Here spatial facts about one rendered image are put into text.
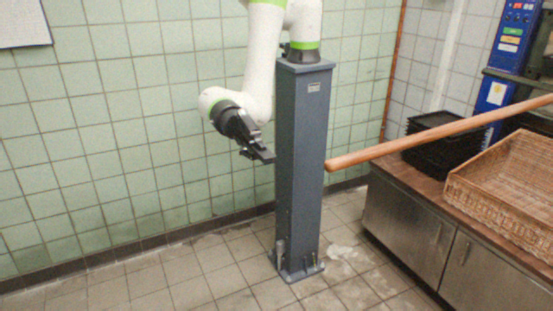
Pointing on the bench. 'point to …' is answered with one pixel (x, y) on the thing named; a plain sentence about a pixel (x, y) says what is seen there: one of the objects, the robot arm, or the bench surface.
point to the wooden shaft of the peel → (432, 135)
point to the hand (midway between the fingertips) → (263, 154)
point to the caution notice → (496, 93)
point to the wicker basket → (489, 199)
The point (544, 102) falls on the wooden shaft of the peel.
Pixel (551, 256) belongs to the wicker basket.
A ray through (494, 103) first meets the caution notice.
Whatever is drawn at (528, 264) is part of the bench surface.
